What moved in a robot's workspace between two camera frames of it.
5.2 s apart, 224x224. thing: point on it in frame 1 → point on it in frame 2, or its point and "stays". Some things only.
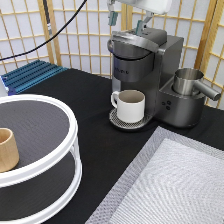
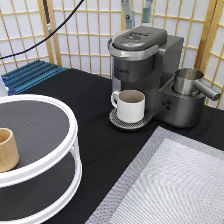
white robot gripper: [160, 7] → [146, 12]
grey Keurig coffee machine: [146, 60] stays
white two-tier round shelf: [48, 176] stays
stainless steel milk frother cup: [186, 82] stays
